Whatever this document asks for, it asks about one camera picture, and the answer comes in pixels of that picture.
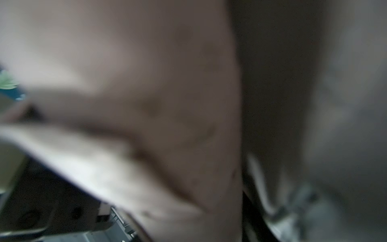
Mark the pink umbrella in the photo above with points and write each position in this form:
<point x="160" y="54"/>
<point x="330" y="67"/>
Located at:
<point x="135" y="102"/>

